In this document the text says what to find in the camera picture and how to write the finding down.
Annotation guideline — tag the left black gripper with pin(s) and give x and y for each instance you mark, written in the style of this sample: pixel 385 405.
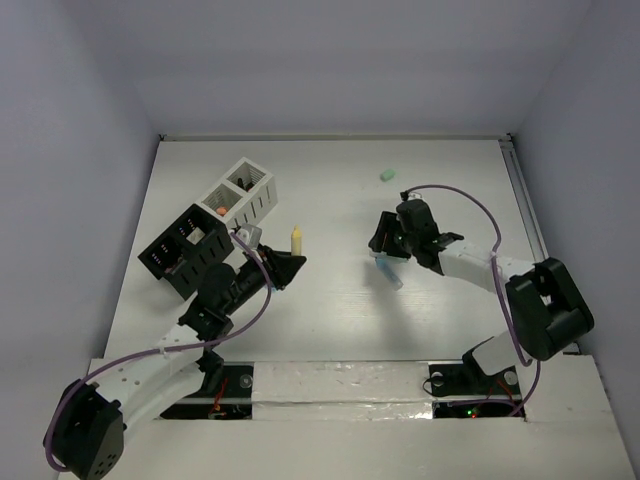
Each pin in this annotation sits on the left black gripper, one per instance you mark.
pixel 271 265

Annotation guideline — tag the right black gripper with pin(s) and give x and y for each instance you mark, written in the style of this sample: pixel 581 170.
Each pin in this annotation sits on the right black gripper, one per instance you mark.
pixel 389 222

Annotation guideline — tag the yellow highlighter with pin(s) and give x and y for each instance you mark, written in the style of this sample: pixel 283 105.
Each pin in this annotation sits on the yellow highlighter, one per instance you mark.
pixel 296 241

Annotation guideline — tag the blue highlighter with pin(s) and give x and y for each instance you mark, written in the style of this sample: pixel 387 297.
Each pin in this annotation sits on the blue highlighter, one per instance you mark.
pixel 385 267

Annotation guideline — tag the green highlighter cap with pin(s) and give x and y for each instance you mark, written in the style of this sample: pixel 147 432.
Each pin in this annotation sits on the green highlighter cap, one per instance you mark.
pixel 387 175

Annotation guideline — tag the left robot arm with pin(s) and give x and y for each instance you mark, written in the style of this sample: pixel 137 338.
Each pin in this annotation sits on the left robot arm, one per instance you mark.
pixel 99 412

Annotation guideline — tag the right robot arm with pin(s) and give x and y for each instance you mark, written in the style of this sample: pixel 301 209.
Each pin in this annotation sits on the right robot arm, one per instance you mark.
pixel 545 311

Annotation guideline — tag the white slotted organizer box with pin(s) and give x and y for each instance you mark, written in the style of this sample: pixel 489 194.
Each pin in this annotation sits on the white slotted organizer box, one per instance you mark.
pixel 243 207

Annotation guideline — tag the black slotted organizer box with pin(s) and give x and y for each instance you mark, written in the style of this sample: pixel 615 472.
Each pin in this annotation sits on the black slotted organizer box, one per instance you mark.
pixel 183 252

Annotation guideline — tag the black marker in organizer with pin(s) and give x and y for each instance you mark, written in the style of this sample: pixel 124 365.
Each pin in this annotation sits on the black marker in organizer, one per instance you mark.
pixel 245 186

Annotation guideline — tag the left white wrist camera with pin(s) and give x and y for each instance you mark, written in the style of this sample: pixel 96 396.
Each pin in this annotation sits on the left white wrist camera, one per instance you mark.
pixel 246 237

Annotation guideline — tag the aluminium side rail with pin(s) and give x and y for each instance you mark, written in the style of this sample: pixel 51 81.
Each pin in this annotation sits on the aluminium side rail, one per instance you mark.
pixel 523 199

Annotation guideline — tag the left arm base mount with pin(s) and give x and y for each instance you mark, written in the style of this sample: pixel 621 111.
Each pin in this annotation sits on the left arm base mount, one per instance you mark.
pixel 231 400

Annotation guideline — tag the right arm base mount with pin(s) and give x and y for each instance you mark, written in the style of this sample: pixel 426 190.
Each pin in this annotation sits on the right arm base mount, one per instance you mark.
pixel 461 390

